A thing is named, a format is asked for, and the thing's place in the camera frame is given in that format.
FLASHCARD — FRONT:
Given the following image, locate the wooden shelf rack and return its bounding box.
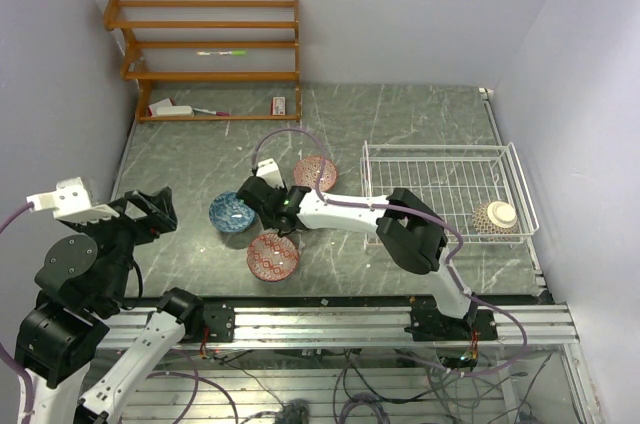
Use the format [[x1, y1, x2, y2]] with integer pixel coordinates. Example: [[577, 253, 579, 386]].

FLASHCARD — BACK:
[[102, 0, 302, 123]]

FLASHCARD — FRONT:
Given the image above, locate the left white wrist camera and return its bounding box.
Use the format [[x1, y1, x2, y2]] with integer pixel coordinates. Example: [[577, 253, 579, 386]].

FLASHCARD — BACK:
[[26, 177, 119, 224]]

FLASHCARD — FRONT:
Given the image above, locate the pink floral patterned bowl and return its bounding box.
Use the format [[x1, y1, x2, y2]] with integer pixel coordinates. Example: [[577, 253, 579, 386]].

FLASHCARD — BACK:
[[293, 155, 338, 192]]

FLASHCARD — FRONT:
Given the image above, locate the purple cable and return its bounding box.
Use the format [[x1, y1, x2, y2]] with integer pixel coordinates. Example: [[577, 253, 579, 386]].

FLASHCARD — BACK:
[[0, 201, 39, 410], [251, 127, 529, 378]]

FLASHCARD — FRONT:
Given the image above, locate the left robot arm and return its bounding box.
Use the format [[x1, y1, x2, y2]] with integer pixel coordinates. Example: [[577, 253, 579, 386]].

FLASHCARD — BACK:
[[1, 178, 204, 423]]

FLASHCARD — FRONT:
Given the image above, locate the brown lattice patterned bowl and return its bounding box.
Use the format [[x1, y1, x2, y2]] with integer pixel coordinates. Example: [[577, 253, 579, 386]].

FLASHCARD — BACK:
[[472, 200, 518, 242]]

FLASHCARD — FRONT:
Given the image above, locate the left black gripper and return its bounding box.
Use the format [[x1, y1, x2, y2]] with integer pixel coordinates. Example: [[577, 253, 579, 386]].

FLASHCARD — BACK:
[[67, 184, 175, 307]]

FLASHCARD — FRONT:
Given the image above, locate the white box on shelf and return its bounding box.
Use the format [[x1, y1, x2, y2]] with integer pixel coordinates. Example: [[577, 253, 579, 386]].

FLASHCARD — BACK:
[[155, 105, 195, 118]]

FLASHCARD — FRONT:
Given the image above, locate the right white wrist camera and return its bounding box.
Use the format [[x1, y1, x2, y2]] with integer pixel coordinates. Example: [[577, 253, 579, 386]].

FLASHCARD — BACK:
[[252, 158, 285, 188]]

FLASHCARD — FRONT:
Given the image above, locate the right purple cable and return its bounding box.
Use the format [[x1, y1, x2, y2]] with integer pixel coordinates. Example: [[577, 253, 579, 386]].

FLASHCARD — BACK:
[[251, 127, 529, 378]]

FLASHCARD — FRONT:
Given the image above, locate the red white small card box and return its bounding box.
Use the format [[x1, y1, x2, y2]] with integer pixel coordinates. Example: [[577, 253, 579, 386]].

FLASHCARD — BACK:
[[271, 96, 286, 116]]

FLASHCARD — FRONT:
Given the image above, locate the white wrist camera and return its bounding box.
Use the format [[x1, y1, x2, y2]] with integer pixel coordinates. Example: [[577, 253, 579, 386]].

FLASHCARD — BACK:
[[26, 177, 119, 224], [252, 158, 285, 188]]

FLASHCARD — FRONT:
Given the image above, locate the white wire dish rack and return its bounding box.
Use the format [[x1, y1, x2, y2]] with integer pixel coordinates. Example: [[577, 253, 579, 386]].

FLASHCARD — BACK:
[[361, 142, 539, 247]]

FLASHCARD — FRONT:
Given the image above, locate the blue patterned bowl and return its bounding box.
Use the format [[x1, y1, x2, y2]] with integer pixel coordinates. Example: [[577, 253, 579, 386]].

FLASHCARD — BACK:
[[208, 191, 256, 233]]

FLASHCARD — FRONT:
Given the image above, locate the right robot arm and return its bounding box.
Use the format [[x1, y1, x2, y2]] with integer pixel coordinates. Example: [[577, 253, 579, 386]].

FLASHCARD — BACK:
[[237, 176, 496, 340]]

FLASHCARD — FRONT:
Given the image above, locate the green pen on shelf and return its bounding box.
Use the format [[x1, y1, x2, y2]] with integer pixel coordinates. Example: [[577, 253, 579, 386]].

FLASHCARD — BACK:
[[196, 50, 247, 56]]

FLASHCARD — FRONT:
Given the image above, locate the red geometric patterned bowl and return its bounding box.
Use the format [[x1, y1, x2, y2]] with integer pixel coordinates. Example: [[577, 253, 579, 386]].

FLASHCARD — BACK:
[[246, 232, 300, 283]]

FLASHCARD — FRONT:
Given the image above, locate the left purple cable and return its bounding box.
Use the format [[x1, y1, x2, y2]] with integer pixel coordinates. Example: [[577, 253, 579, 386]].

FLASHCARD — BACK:
[[0, 201, 39, 410]]

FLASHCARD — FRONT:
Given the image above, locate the aluminium mounting rail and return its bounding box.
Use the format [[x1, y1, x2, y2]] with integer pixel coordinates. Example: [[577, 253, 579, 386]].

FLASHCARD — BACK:
[[62, 296, 581, 350]]

